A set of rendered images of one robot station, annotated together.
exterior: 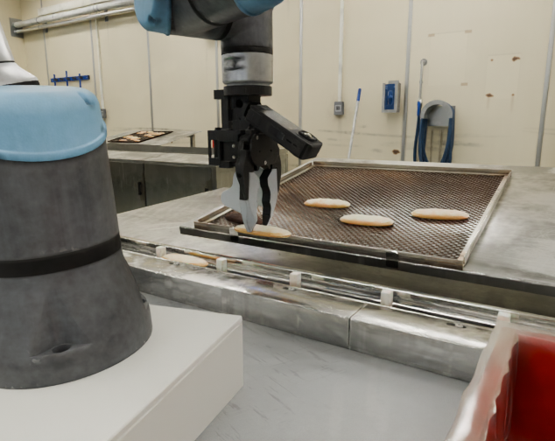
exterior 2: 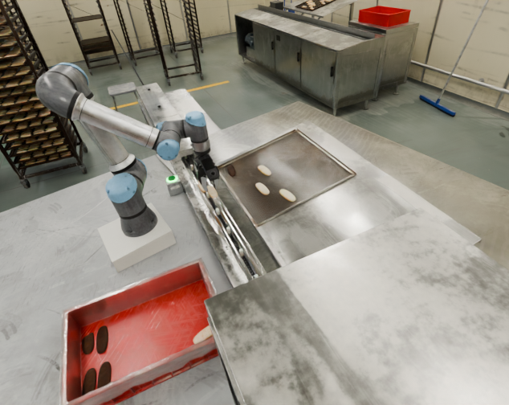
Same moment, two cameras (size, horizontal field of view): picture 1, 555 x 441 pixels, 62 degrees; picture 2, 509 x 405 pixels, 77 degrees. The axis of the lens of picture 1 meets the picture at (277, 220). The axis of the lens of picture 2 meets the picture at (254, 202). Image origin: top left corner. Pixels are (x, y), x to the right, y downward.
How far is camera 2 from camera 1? 1.10 m
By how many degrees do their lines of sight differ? 42
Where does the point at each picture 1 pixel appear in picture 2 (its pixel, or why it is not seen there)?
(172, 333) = (156, 231)
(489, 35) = not seen: outside the picture
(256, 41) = (196, 140)
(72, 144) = (124, 199)
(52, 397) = (128, 240)
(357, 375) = (201, 250)
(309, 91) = not seen: outside the picture
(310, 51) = not seen: outside the picture
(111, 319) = (139, 228)
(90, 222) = (132, 211)
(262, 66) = (200, 147)
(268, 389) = (179, 246)
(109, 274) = (139, 218)
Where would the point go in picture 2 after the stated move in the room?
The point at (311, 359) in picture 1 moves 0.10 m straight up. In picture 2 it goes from (197, 240) to (193, 223)
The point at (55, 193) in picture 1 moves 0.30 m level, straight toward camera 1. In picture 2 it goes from (124, 207) to (83, 269)
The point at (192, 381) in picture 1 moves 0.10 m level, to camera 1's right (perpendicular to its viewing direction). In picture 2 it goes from (152, 243) to (169, 253)
